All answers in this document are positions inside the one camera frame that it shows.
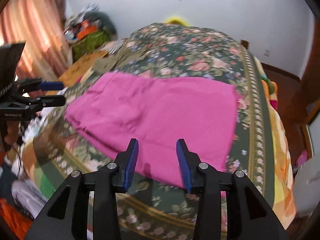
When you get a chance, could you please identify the pink pants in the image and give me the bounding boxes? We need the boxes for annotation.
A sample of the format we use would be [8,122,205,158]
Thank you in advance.
[65,72,240,187]

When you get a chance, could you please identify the brown cardboard box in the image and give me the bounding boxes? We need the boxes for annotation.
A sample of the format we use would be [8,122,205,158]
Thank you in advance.
[56,51,108,87]

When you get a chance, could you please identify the orange yellow blanket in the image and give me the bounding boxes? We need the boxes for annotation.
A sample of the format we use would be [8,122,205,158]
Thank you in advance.
[254,57,296,229]

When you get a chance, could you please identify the green storage bag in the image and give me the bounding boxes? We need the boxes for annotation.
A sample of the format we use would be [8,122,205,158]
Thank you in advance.
[71,30,110,62]

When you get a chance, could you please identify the white suitcase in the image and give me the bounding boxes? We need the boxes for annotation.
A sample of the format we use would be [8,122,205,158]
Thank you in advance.
[293,153,320,217]

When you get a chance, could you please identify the olive green folded garment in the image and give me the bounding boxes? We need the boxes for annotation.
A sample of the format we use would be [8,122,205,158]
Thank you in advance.
[92,46,149,75]

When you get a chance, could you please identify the striped pink curtain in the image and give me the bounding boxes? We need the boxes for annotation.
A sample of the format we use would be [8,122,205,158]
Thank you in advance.
[1,0,70,81]

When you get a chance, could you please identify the grey clothes pile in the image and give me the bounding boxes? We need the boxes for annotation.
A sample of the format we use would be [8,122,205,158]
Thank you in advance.
[63,3,117,44]

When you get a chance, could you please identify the pink slipper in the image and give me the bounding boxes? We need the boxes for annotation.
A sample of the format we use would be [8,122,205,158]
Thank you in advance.
[296,150,308,167]

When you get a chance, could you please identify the floral bedspread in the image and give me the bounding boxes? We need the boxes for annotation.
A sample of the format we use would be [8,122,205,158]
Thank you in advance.
[22,23,275,239]

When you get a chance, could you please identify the wooden door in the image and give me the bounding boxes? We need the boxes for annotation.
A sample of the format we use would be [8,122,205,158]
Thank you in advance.
[297,20,319,123]

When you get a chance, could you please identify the yellow round object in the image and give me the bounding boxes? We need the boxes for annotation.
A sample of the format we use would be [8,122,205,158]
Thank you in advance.
[164,16,189,27]

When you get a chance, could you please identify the wall socket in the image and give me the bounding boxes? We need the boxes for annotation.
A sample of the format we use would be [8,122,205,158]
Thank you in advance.
[264,49,270,56]

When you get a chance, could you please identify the wooden bed post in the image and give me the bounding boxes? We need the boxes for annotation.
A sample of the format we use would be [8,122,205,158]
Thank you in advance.
[240,40,249,49]

